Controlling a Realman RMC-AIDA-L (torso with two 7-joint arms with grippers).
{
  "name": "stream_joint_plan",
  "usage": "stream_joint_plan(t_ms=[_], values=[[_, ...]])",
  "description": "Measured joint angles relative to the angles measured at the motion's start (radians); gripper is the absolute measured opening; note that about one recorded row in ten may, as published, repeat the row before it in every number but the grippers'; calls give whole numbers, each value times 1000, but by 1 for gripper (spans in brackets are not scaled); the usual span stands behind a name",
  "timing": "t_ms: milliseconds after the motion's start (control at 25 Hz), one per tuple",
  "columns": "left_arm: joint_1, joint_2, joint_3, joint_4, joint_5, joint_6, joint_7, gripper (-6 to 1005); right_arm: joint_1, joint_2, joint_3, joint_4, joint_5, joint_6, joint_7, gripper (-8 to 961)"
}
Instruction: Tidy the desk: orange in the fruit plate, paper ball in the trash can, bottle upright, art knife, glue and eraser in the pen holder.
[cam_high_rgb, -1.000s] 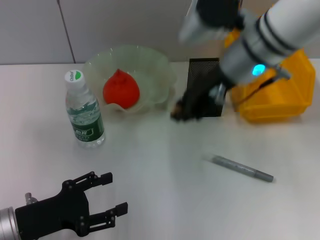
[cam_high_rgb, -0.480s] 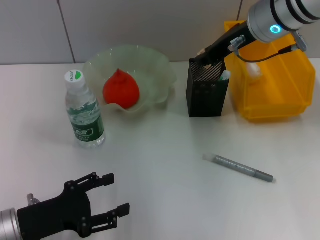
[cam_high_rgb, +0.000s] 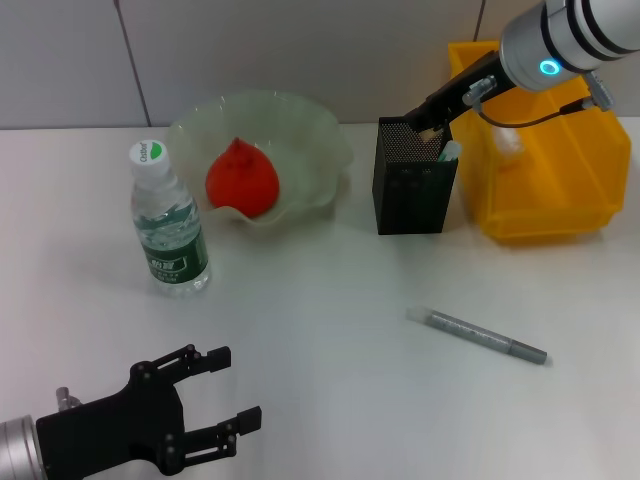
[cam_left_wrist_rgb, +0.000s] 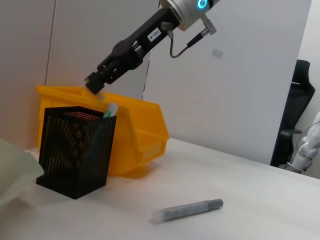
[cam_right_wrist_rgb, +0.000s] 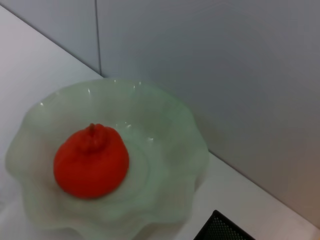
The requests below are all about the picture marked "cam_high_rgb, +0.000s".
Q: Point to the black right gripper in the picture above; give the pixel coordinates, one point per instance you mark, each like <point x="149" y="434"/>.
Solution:
<point x="470" y="87"/>

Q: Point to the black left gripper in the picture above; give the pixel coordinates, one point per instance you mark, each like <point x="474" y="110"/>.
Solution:
<point x="110" y="430"/>

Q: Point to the tan eraser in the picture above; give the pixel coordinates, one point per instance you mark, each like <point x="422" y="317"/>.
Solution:
<point x="427" y="134"/>

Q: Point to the green toothbrush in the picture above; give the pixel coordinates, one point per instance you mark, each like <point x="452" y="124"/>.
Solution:
<point x="450" y="150"/>

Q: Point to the white paper ball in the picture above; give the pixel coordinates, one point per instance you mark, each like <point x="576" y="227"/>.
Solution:
<point x="510" y="145"/>

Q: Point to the clear water bottle green label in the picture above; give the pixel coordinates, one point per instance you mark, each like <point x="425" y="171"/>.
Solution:
<point x="170" y="225"/>

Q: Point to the orange fruit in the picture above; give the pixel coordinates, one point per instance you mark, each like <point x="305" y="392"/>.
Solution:
<point x="245" y="182"/>

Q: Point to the grey marker pen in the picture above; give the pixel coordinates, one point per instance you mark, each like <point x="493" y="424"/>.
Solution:
<point x="475" y="336"/>

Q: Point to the black mesh pen holder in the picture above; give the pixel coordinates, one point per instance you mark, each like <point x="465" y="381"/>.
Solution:
<point x="412" y="200"/>

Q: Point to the translucent green fruit bowl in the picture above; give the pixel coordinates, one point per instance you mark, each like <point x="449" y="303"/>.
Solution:
<point x="310" y="150"/>

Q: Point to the silver right wrist plug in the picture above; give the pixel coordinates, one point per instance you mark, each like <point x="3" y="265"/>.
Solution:
<point x="480" y="89"/>

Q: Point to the silver wrist plug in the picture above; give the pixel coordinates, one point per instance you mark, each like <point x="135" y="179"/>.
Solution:
<point x="65" y="397"/>
<point x="480" y="89"/>

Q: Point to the yellow plastic bin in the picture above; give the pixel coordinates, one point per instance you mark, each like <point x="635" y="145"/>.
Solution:
<point x="565" y="190"/>

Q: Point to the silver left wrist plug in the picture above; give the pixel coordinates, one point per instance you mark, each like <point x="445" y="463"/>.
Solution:
<point x="65" y="397"/>

